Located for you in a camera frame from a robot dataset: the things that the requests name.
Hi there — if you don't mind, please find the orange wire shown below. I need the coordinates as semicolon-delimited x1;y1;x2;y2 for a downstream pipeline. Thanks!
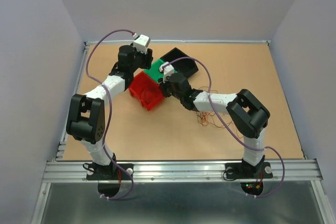
195;86;241;137

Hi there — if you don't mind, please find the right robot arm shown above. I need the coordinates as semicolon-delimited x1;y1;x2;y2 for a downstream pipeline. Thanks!
159;73;270;177

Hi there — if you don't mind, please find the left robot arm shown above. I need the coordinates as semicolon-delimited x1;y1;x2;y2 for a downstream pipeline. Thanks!
66;44;153;179

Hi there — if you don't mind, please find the red plastic bin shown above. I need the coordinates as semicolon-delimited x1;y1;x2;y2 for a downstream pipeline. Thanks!
128;71;164;111

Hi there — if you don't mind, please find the green plastic bin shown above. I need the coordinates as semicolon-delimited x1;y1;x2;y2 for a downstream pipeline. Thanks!
143;59;168;85

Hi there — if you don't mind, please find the black plastic bin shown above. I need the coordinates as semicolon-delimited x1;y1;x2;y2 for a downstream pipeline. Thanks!
160;47;198;78

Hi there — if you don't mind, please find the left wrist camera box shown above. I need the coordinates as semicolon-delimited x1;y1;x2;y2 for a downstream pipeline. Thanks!
133;33;151;54

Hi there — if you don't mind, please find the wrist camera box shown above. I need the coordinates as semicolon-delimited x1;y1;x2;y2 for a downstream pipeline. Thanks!
159;62;175;83
133;33;151;54

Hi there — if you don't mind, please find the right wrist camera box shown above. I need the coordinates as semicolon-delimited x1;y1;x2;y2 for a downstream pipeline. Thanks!
159;62;175;83

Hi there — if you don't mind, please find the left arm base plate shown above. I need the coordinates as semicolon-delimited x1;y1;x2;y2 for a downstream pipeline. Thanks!
82;163;134;181

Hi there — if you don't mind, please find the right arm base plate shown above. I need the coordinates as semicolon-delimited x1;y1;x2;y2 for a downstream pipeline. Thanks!
225;162;273;180

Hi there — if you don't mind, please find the aluminium mounting rail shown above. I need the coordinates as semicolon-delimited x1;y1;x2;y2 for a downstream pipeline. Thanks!
43;159;323;183

